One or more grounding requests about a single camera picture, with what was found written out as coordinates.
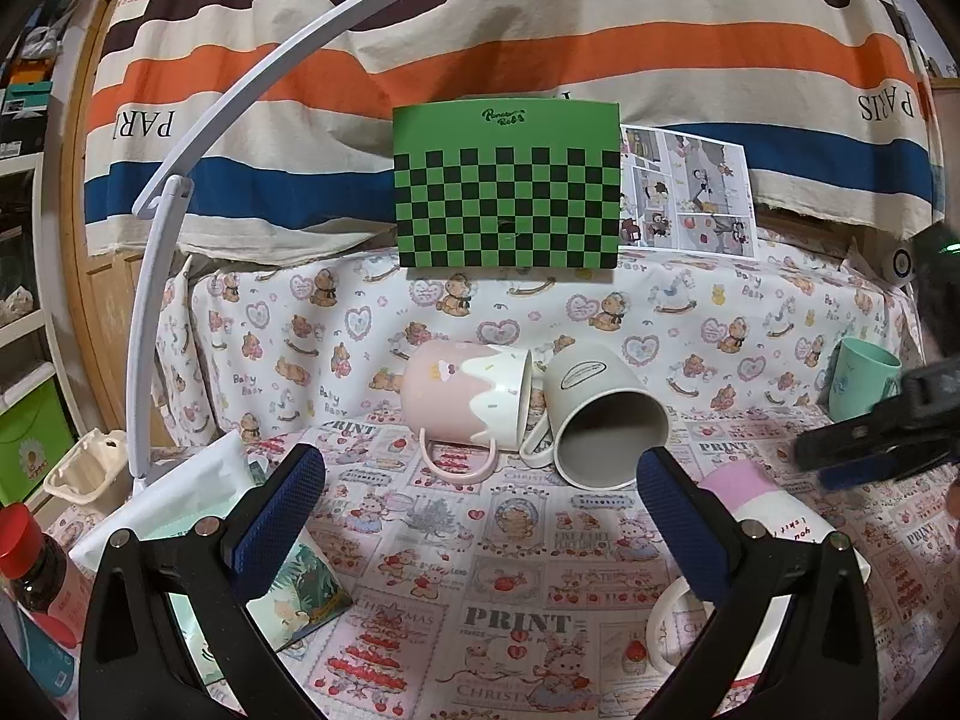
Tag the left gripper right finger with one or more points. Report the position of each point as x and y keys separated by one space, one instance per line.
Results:
x=823 y=662

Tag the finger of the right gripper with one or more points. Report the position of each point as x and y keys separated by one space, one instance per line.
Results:
x=891 y=438
x=877 y=473

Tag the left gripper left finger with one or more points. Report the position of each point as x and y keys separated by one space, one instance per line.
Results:
x=135 y=663

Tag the pink and white paper cup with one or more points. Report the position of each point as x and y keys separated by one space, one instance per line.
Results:
x=748 y=493

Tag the mint green plastic mug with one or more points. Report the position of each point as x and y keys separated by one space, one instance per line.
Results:
x=864 y=374

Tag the teal tissue pack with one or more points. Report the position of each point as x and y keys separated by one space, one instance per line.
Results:
x=304 y=596

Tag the red capped bottle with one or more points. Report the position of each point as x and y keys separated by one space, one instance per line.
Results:
x=41 y=577

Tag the cream plastic container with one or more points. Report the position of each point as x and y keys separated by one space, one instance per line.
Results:
x=93 y=474

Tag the white ceramic mug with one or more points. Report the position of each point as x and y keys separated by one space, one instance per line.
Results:
x=597 y=421

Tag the green storage bin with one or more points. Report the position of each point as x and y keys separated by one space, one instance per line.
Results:
x=35 y=435

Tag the christmas print tablecloth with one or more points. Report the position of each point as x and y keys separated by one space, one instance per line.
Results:
x=522 y=597

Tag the baby bear patterned cloth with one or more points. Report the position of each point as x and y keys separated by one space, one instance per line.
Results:
x=268 y=352

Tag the white shelf unit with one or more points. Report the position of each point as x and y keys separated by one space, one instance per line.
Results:
x=22 y=182

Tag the pink mug with icing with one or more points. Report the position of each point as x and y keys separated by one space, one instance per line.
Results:
x=471 y=394

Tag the striped blanket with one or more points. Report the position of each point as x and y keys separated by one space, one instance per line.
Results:
x=828 y=99

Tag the green checkered box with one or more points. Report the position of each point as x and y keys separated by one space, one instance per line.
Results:
x=510 y=182

